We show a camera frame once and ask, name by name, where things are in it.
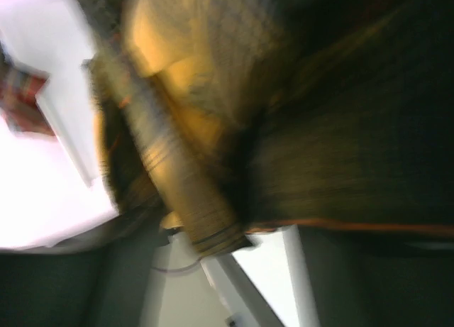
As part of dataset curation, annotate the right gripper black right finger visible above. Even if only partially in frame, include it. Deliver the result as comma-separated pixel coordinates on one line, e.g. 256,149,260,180
290,226,453,326

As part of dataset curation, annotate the red blue plaid shirt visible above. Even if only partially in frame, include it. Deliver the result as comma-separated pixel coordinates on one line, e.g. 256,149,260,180
1,45,54,136

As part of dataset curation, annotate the yellow plaid shirt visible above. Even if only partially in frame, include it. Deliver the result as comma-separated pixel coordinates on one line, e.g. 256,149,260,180
77,0,453,257

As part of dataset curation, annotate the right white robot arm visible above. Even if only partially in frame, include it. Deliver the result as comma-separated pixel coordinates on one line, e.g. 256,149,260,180
1,213,453,326

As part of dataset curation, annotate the white laundry basket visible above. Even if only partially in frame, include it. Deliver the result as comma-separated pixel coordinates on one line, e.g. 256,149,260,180
37,61,100,187

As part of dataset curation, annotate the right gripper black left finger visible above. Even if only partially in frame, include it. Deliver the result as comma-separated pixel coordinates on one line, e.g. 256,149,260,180
1,211,160,326

